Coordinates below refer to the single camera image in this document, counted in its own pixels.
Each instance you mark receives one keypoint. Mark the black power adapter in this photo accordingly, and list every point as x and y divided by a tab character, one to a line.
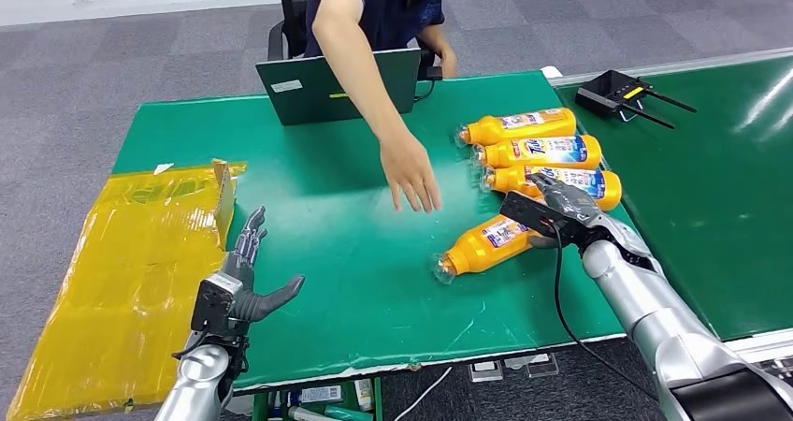
433	73

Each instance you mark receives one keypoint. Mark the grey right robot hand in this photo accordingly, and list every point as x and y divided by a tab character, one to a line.
576	206

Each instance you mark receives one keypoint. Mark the green table mat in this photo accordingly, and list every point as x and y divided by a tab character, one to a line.
334	232

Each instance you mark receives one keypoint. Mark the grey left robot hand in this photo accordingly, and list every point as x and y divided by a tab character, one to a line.
248	254

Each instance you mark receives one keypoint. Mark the white paper scrap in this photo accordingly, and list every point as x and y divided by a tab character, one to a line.
162	168

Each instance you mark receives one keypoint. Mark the small floor socket plate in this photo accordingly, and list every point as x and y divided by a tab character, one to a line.
486	371

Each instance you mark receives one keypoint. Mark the white tube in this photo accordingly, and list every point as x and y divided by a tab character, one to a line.
303	414

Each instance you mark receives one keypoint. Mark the person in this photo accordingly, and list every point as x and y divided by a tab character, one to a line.
384	9

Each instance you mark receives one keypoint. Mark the person's right forearm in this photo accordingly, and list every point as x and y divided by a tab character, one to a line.
371	96

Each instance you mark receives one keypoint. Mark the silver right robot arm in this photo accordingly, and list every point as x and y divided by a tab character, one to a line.
657	319

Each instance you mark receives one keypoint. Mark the white bottle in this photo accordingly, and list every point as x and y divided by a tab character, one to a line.
364	396

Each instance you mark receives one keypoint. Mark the orange detergent bottle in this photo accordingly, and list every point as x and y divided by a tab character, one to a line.
545	153
526	127
477	251
508	179

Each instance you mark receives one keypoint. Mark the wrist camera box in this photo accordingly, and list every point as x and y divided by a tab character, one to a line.
526	210
214	310

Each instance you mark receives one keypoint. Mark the person's left forearm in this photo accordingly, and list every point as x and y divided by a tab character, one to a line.
433	39

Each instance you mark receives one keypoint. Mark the white labelled box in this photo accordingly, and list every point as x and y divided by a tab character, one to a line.
321	394

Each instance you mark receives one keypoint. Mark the wide floor socket plate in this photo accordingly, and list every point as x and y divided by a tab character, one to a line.
533	367

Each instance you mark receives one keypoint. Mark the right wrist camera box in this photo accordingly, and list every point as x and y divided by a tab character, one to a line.
526	210

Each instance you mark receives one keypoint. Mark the black remote controller with antennas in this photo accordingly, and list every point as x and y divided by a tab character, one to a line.
604	93

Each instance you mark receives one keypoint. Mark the green conveyor belt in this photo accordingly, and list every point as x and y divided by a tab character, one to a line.
712	207

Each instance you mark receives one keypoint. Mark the person's right hand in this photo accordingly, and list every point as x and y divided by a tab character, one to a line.
412	170

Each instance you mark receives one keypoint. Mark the green bottle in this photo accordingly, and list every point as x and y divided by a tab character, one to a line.
347	414

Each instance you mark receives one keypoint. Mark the person's left hand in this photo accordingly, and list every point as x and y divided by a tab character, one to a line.
449	62

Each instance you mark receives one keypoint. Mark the black office chair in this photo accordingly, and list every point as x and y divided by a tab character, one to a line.
291	9

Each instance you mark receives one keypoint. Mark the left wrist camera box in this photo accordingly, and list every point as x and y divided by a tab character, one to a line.
214	310

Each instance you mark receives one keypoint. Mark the dark green laptop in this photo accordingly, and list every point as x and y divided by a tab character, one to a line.
297	96

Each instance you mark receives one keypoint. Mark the yellow taped flattened cardboard box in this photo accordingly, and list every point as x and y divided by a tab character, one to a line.
124	282

